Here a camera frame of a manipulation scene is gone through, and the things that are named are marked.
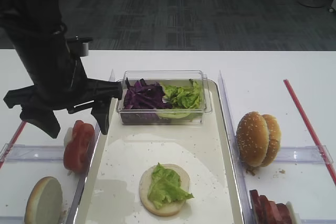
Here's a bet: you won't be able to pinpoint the red tape strip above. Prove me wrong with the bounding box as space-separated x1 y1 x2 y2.
0 121 26 168
283 79 335 184

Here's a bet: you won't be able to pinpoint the rear sesame bun top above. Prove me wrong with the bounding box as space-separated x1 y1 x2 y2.
261 114 281 167

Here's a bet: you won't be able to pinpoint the bottom bun on tray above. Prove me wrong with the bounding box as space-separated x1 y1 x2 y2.
139 163 194 216

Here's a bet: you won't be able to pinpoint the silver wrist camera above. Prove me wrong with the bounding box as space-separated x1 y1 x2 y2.
66 36 93 57

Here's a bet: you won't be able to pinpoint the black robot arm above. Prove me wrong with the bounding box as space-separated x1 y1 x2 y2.
1 0 122 138

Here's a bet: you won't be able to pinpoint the lower left clear divider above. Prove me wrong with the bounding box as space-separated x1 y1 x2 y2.
0 216 24 224

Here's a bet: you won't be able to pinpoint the white holder behind tomatoes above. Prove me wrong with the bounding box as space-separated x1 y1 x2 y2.
64 127 73 147

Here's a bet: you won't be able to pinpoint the right clear acrylic long divider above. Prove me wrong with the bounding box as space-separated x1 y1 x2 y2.
218 71 256 223

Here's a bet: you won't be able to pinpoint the green lettuce leaf on bun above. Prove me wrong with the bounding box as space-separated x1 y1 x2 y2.
148 163 194 210

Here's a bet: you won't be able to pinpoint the white serving tray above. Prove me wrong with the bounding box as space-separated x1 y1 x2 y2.
75 81 243 223

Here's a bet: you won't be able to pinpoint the clear acrylic long divider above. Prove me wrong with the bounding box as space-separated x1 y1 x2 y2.
218 71 256 223
65 68 116 224

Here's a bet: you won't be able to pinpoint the remaining red tomato slices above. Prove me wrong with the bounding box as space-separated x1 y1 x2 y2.
63 120 90 174

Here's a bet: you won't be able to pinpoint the left clear acrylic long divider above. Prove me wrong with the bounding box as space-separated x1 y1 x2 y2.
65 68 116 224

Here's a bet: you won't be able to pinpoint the left red tape strip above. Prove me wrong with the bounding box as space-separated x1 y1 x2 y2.
0 121 26 168

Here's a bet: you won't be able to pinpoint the green lettuce in container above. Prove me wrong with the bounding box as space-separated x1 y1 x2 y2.
161 79 203 109

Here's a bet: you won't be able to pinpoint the white floor stand base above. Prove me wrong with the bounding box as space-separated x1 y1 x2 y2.
297 0 326 8

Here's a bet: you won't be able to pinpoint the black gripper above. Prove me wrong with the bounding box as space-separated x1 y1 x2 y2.
4 50 123 138

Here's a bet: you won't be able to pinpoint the white holder behind meat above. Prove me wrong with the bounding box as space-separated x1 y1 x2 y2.
286 201 302 224

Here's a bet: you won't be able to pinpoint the left clear acrylic cross divider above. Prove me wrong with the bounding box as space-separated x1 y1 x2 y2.
1 144 65 163

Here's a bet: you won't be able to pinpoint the clear acrylic cross divider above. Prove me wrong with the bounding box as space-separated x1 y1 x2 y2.
1 144 65 163
274 145 333 165

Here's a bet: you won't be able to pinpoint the front sesame bun top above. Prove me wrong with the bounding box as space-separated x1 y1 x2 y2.
236 111 269 167

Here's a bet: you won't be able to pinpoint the sesame bun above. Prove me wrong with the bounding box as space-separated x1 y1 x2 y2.
236 111 269 167
261 114 281 167

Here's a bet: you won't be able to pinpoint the purple shredded cabbage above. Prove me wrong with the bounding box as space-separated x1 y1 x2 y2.
123 78 173 110

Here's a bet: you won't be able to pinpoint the lower right clear divider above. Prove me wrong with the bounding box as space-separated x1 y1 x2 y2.
299 219 336 224

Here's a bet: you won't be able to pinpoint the clear plastic salad container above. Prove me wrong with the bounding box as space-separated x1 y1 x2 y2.
115 70 212 125

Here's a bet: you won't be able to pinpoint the bun half on left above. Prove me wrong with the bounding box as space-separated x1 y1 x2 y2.
24 176 63 224

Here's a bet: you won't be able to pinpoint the dark red meat slices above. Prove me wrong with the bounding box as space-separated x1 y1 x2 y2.
249 189 293 224

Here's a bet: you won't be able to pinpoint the right clear acrylic cross divider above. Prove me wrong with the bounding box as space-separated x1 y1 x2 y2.
274 145 333 165

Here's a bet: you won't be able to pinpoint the right red tape strip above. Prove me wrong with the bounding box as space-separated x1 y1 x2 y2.
283 79 335 184

